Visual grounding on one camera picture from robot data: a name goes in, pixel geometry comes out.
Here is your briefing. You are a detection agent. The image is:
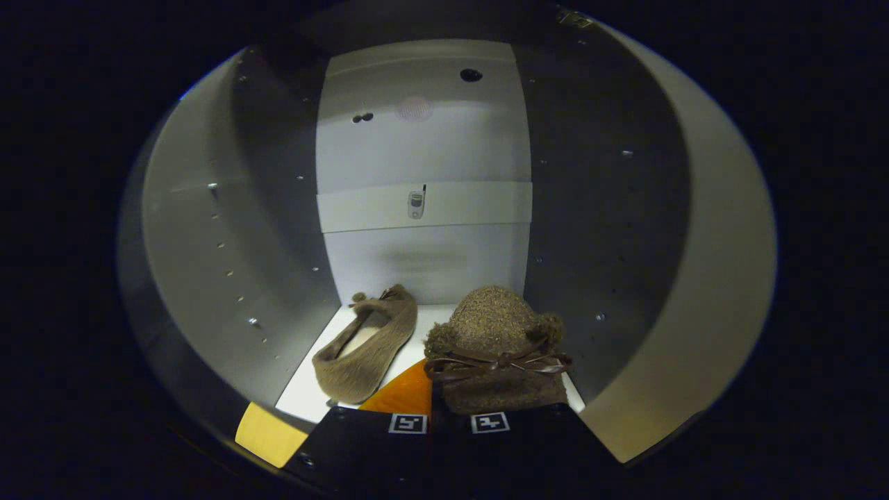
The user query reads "dark grey shoe cabinet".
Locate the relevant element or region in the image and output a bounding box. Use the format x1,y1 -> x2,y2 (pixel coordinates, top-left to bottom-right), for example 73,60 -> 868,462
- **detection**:
118,31 -> 695,452

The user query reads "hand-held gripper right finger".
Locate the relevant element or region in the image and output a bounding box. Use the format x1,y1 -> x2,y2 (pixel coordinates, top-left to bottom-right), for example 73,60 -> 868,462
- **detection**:
432,401 -> 622,500

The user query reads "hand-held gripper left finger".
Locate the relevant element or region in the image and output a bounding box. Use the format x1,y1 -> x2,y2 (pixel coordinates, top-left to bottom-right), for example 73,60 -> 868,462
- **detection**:
281,358 -> 435,500

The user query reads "brown knit shoe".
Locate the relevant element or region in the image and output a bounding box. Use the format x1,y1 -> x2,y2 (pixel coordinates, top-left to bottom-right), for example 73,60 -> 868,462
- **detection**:
424,285 -> 574,416
312,283 -> 419,406

